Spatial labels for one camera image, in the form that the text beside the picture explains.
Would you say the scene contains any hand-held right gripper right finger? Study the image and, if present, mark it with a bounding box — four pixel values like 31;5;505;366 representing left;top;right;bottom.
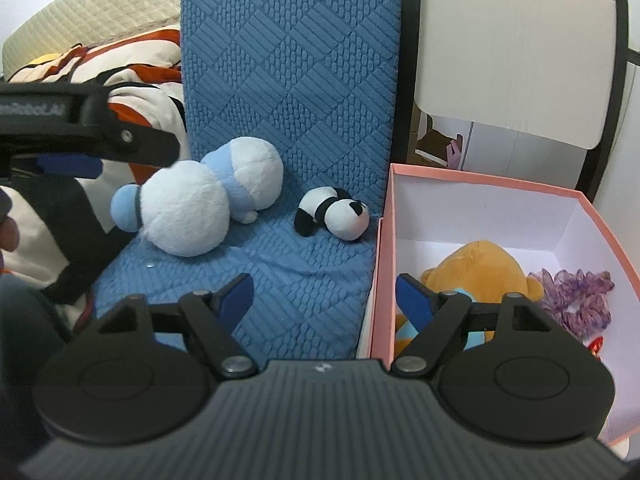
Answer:
391;273;558;378

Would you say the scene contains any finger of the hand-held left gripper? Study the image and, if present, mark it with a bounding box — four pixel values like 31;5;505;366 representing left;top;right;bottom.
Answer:
82;85;182;167
36;154;102;180

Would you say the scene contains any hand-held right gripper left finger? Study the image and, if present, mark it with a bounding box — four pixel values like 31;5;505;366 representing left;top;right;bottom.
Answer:
92;273;258;378

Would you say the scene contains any brown bear plush toy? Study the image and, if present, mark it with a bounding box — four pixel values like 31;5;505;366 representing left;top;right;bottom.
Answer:
395;240;546;361

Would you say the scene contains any white round plush toy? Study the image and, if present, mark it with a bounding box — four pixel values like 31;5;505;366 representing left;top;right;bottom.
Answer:
110;160;232;257

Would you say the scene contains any pink cardboard box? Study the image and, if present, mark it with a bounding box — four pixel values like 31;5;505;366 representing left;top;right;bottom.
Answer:
356;162;640;461

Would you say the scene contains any person's left hand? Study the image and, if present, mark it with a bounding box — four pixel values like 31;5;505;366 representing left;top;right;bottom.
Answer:
0;195;21;253

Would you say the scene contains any striped fleece blanket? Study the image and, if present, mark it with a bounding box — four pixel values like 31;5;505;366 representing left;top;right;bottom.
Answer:
0;27;191;331

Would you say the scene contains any panda plush toy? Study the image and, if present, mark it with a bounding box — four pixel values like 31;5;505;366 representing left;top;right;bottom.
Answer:
293;186;371;242

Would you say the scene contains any light blue white plush toy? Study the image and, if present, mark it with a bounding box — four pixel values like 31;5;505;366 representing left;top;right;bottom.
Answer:
202;137;284;224

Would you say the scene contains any brown cardboard box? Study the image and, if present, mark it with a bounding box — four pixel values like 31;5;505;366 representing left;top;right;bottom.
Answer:
410;110;463;168

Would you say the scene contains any blue quilted mat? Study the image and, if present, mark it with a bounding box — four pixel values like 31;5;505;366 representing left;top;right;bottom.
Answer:
92;0;403;361

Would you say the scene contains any black frame bar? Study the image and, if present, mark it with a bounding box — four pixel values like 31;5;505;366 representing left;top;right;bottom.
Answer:
582;0;631;203

